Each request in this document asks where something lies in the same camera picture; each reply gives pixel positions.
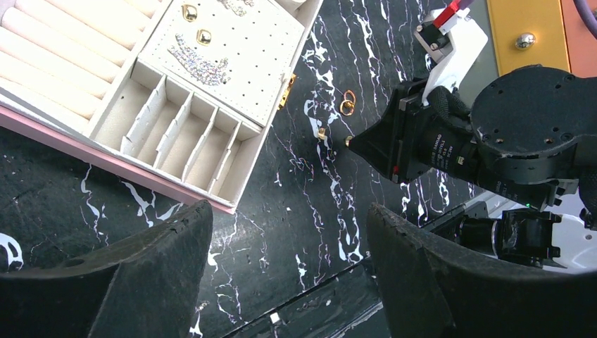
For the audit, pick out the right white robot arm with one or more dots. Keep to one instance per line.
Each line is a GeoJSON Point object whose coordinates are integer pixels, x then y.
{"type": "Point", "coordinates": [529, 137]}

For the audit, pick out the white cylinder with orange lid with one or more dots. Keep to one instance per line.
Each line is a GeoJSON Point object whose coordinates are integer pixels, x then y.
{"type": "Point", "coordinates": [550, 33]}

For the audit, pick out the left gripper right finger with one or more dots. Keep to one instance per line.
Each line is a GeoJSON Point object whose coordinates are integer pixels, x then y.
{"type": "Point", "coordinates": [433, 287]}

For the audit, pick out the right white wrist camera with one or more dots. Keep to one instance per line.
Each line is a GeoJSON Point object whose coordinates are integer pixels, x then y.
{"type": "Point", "coordinates": [454, 41]}

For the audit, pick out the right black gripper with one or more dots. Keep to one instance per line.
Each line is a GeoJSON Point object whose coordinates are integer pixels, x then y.
{"type": "Point", "coordinates": [412, 138]}

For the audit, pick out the silver rhinestone earring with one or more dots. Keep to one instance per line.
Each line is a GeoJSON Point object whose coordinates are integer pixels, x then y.
{"type": "Point", "coordinates": [207, 72]}

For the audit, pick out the pink jewelry box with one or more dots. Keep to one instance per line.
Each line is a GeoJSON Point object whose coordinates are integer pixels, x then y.
{"type": "Point", "coordinates": [95, 80]}

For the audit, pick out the gold stud in box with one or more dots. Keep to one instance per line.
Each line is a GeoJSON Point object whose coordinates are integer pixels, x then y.
{"type": "Point", "coordinates": [189, 12]}
{"type": "Point", "coordinates": [204, 37]}

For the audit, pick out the gold double hoop earring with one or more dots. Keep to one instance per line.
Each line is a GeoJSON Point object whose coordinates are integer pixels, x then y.
{"type": "Point", "coordinates": [348, 104]}

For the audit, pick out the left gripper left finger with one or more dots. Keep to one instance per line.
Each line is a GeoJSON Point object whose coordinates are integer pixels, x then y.
{"type": "Point", "coordinates": [145, 285]}

